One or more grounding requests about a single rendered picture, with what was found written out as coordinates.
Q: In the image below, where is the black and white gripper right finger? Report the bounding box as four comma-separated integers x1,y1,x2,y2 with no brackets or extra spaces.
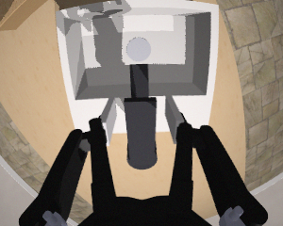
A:
162,95,268,226

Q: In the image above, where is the grey rectangular sink basin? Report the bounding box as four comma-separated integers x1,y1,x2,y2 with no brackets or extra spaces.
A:
56,0,219,134

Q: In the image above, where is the black mixer tap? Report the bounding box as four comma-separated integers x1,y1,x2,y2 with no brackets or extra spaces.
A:
124,64,158,170

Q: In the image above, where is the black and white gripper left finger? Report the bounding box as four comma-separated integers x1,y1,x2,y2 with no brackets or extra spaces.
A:
19,97,123,226

